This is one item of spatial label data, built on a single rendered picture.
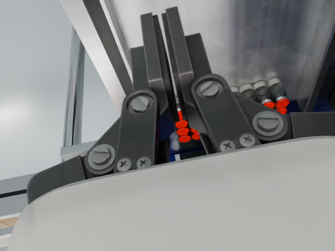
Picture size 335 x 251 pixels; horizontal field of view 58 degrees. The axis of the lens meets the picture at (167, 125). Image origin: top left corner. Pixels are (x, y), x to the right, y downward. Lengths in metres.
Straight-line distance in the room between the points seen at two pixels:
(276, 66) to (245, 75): 0.05
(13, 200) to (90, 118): 1.28
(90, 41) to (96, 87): 1.37
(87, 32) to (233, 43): 0.19
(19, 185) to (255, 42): 0.60
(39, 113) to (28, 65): 0.39
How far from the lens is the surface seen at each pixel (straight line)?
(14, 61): 1.69
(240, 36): 0.43
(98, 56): 0.42
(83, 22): 0.39
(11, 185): 0.80
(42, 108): 1.95
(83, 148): 0.62
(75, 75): 0.98
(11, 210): 0.77
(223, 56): 0.45
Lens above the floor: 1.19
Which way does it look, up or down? 35 degrees down
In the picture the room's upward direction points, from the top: 171 degrees clockwise
